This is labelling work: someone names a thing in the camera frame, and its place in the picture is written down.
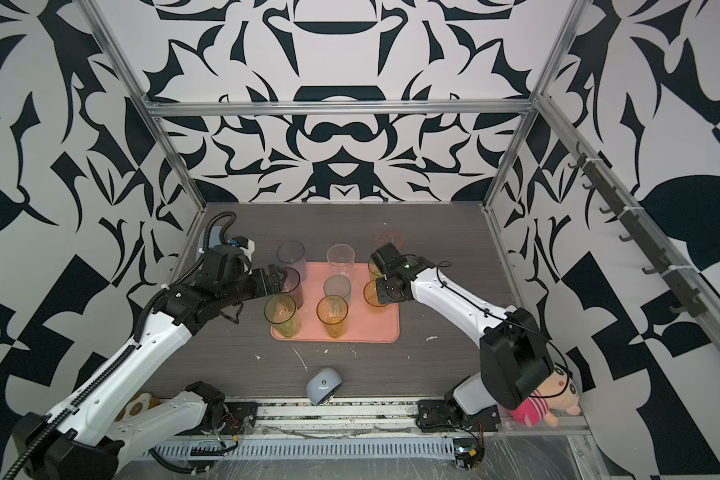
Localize dark grey tumbler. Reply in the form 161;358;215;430
281;267;304;309

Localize tall green glass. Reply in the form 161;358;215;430
264;294;301;338

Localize short amber glass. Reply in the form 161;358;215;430
363;280;385;308

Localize blue tall tumbler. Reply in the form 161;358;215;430
276;240;307;279

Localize clear tall glass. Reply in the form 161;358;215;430
326;243;355;279

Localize teal dimpled tumbler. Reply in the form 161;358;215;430
323;275;352;303

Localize pink plastic tray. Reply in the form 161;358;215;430
270;262;400;344

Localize tall amber glass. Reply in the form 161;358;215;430
316;295;349;338

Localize short green glass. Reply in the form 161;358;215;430
367;259;383;280

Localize short pink glass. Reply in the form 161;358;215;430
376;230;404;252

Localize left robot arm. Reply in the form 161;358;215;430
4;237;286;479

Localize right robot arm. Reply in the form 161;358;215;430
371;243;554;416

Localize light blue case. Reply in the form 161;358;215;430
198;224;212;254

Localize white box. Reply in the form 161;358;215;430
496;305;525;321

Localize grey computer mouse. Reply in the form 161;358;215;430
306;367;343;406

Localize brown plush toy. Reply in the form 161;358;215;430
115;392;160;422

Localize pink plush doll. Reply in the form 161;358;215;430
510;364;582;427

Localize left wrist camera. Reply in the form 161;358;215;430
230;236;255;260

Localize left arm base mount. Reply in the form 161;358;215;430
212;401;259;435

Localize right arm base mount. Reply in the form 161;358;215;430
415;399;501;433

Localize white cable duct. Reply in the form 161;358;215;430
155;437;456;461

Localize black corrugated cable hose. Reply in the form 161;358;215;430
0;211;238;480

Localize black wall hook rack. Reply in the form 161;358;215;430
569;152;709;318

